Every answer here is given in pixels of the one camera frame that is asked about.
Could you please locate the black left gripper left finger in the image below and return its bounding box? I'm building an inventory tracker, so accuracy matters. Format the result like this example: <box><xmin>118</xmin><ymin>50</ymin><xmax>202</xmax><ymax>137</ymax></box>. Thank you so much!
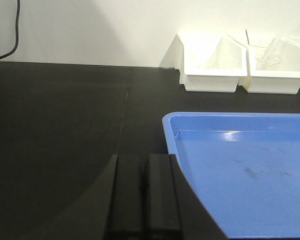
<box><xmin>93</xmin><ymin>154</ymin><xmax>145</xmax><ymax>240</ymax></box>

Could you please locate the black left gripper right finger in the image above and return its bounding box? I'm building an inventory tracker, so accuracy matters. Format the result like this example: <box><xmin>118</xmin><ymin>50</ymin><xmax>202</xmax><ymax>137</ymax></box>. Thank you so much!
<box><xmin>144</xmin><ymin>154</ymin><xmax>227</xmax><ymax>240</ymax></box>

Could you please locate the blue plastic tray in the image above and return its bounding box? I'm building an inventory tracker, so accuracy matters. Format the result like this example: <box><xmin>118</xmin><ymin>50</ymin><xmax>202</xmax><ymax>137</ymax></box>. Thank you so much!
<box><xmin>162</xmin><ymin>112</ymin><xmax>300</xmax><ymax>240</ymax></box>

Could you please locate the white left storage bin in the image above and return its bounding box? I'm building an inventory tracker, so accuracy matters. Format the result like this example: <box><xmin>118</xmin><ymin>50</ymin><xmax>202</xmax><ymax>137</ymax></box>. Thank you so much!
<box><xmin>176</xmin><ymin>33</ymin><xmax>248</xmax><ymax>93</ymax></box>

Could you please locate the white storage bin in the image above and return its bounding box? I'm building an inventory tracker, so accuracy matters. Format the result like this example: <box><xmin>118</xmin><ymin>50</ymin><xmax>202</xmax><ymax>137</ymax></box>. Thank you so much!
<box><xmin>176</xmin><ymin>33</ymin><xmax>248</xmax><ymax>93</ymax></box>
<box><xmin>237</xmin><ymin>34</ymin><xmax>300</xmax><ymax>95</ymax></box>

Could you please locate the white middle storage bin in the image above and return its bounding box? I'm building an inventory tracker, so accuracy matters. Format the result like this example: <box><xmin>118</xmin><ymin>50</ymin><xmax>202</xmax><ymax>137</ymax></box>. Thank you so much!
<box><xmin>237</xmin><ymin>34</ymin><xmax>300</xmax><ymax>95</ymax></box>

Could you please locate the clear glass beaker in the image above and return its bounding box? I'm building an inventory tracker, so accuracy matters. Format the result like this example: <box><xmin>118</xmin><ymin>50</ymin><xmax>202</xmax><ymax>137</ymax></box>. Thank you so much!
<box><xmin>256</xmin><ymin>30</ymin><xmax>285</xmax><ymax>67</ymax></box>

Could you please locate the black wall cable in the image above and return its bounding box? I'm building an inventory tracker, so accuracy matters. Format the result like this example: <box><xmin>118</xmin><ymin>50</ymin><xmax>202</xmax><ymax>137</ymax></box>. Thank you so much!
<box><xmin>0</xmin><ymin>0</ymin><xmax>21</xmax><ymax>62</ymax></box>

